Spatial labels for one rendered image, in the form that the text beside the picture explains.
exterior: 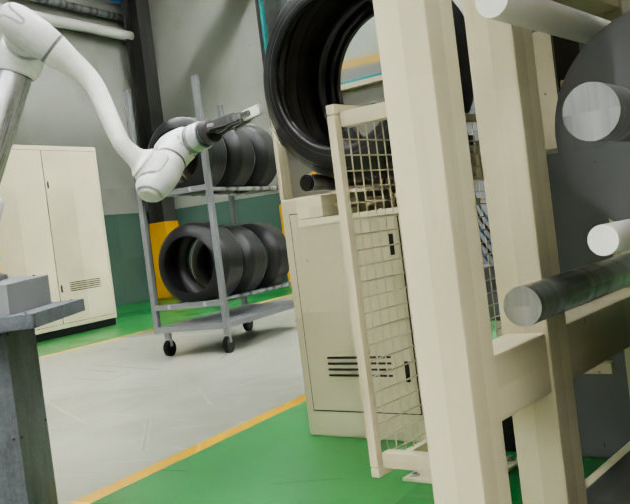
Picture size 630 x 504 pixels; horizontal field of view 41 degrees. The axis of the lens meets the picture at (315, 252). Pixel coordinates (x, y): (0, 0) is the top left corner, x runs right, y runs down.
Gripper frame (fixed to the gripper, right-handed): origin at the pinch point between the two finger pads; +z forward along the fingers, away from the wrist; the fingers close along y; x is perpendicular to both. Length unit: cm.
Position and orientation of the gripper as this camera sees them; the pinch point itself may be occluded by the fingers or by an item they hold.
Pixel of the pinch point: (252, 112)
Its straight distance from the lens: 252.1
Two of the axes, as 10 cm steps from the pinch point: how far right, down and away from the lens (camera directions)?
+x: 2.3, 9.7, -0.6
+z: 7.6, -2.2, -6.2
